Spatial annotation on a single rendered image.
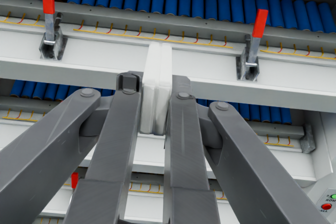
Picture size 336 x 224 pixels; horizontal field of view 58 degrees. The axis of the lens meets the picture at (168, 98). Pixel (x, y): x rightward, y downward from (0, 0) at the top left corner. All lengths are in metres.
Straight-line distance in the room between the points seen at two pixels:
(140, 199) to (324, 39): 0.48
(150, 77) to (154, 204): 0.57
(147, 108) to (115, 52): 0.28
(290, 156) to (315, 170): 0.05
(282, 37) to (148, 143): 0.28
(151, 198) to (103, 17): 0.42
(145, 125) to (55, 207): 0.58
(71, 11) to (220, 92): 0.24
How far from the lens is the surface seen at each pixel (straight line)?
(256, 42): 0.42
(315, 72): 0.49
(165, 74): 0.16
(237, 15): 0.48
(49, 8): 0.42
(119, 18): 0.44
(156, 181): 0.69
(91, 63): 0.42
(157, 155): 0.55
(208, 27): 0.44
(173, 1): 0.48
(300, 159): 0.62
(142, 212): 0.70
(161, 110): 0.15
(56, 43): 0.42
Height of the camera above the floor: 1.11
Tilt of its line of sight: 39 degrees down
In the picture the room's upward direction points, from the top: 8 degrees clockwise
